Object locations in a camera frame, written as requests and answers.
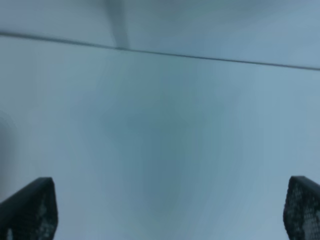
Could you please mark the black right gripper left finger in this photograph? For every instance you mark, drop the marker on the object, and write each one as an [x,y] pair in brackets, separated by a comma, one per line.
[31,213]

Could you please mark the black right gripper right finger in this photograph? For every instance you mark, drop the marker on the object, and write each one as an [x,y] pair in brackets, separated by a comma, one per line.
[301,214]

